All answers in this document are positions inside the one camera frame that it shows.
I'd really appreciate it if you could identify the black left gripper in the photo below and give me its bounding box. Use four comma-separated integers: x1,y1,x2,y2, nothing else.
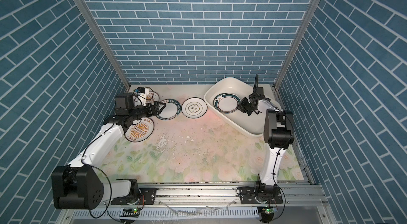
128,101,166,121

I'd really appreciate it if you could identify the green rim plate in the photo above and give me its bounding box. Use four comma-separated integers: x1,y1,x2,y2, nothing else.
156,98,181,121

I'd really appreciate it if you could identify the green red ring plate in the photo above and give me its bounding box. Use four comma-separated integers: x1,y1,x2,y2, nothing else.
213,93,241,114

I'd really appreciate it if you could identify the orange sunburst plate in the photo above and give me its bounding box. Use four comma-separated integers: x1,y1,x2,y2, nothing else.
138,90,160,103
125,118,155,143

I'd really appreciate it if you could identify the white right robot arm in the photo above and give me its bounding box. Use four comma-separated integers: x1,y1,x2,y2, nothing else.
238,97,294,185

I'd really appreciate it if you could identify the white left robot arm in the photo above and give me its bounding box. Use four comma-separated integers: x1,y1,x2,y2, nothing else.
51,102,166,210

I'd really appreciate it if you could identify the white plastic bin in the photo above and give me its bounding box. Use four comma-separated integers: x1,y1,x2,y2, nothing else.
204,77,266,138

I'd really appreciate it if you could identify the white plate grey emblem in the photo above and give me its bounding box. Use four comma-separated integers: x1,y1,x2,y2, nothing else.
181,97,208,119

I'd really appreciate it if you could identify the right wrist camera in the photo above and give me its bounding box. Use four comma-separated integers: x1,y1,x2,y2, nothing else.
249,74,264,98

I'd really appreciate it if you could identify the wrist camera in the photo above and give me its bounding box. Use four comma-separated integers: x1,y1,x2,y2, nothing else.
249,74,264,98
114,87,152,113

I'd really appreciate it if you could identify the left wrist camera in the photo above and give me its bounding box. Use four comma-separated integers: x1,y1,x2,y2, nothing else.
114,87,152,113

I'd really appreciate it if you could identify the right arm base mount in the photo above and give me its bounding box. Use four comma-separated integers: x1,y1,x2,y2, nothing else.
236,181,283,204

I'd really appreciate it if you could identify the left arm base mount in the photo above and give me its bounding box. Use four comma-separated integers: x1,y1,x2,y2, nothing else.
111,179,157,206

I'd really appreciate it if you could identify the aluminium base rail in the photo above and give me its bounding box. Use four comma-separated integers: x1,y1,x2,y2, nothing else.
58,182,334,224

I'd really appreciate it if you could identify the aluminium corner post right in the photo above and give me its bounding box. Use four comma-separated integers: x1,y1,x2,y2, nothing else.
274,0,320,89

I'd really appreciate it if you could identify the aluminium corner post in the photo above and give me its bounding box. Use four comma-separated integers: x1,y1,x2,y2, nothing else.
274,0,320,89
73,0,131,90

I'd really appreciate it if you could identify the aluminium corner post left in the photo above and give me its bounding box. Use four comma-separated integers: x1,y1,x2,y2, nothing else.
73,0,131,90

